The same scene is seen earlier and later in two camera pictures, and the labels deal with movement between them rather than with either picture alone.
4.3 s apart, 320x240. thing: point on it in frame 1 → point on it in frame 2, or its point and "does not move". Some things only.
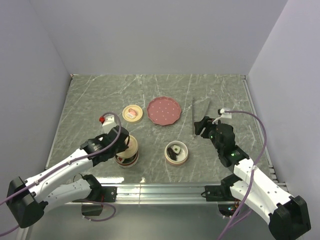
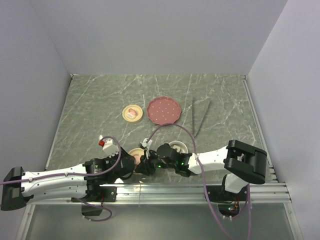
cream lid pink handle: (132, 149) → (137, 153)
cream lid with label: (132, 113) does not move
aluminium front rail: (162, 194) does not move
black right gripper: (199, 125) → (145, 167)
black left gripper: (123, 147) → (124, 153)
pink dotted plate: (163, 110) does not move
